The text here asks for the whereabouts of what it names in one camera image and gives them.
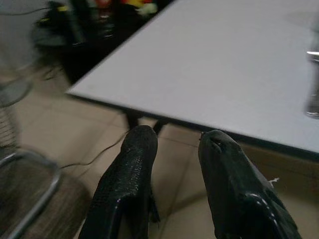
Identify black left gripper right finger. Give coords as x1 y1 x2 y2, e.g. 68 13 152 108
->
198 129 303 239

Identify thin black floor cable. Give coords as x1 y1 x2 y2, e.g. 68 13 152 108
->
59 129 130 170

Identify shiny metal cup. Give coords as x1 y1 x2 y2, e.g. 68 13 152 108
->
303 49 319 118

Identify white rectangular table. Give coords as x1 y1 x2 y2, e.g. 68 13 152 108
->
65 0 319 157

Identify metal frame chair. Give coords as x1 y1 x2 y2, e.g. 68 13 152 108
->
0 150 93 239

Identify black wire mesh basket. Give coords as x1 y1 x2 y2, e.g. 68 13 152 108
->
0 44 34 150

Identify colourful toy pile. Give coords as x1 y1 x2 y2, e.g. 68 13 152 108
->
92 0 160 18

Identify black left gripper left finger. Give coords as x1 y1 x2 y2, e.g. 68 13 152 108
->
79 125 160 239

